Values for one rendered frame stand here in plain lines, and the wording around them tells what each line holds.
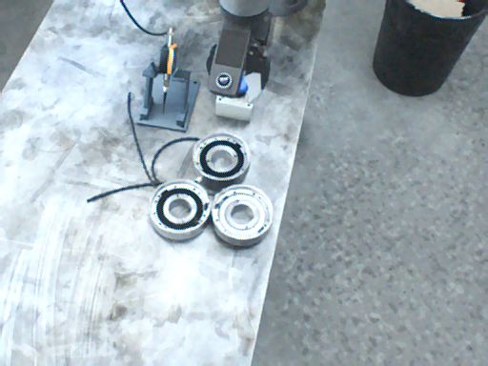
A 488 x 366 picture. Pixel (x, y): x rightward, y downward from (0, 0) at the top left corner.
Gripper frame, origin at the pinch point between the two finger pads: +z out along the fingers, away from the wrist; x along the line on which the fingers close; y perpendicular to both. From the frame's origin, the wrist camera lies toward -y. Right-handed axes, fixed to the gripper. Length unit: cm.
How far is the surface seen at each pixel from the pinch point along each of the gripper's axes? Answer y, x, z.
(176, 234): -20.7, 4.9, 12.8
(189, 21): 31.1, 17.1, 16.2
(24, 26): 89, 103, 96
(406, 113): 83, -47, 96
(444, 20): 88, -47, 55
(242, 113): 7.4, -0.1, 13.8
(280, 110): 12.0, -6.9, 16.2
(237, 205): -12.3, -3.7, 13.6
